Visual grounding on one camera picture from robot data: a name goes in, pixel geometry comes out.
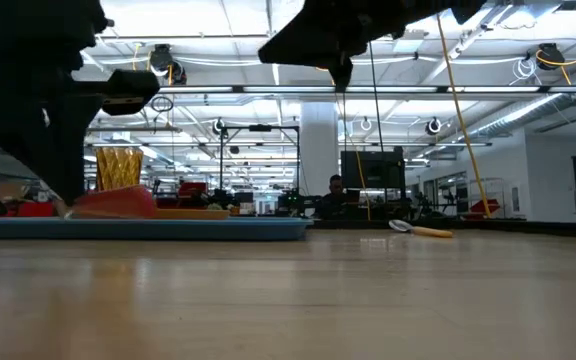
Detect red equipment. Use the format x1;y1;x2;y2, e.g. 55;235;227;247
0;192;57;219

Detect orange plate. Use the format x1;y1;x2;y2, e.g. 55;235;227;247
64;184;231;221

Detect silver ventilation duct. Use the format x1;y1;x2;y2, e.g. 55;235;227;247
460;59;576;141

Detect red angled object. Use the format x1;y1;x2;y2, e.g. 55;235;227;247
469;198;502;216

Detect blue plastic tray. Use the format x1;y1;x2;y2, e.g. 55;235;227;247
0;215;314;242

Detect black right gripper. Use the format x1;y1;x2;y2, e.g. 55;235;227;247
257;0;419;92

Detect black metal stand frame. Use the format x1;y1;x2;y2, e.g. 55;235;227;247
219;123;302;194

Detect yellow hanging cable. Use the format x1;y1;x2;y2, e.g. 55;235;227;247
435;13;493;220
334;92;372;222

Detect white pillar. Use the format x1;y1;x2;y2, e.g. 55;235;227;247
299;102;340;197

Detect black screen on stand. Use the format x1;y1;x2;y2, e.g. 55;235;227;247
340;148;407;190

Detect yellow-handled metal spoon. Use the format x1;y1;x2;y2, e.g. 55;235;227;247
387;218;454;239

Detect black aluminium table frame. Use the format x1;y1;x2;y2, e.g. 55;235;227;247
310;217;576;239

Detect red box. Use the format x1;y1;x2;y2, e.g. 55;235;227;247
177;181;208;197

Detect person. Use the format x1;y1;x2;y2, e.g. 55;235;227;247
317;173;364;221

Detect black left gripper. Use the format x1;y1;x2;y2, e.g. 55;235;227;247
0;64;162;205

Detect long ceiling light strip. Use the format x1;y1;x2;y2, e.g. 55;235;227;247
157;84;576;95

